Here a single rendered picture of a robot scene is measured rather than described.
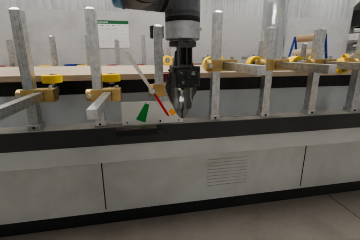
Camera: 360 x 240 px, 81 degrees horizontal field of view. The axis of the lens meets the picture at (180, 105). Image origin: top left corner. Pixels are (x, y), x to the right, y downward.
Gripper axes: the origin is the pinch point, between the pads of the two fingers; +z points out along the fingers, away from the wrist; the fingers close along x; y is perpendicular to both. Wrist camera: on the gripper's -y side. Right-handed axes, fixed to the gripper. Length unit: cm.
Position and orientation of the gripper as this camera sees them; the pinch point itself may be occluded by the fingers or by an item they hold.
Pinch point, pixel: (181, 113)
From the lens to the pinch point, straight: 61.7
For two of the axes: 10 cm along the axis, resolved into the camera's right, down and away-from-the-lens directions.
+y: 1.7, 2.1, -9.6
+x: 9.9, -0.4, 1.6
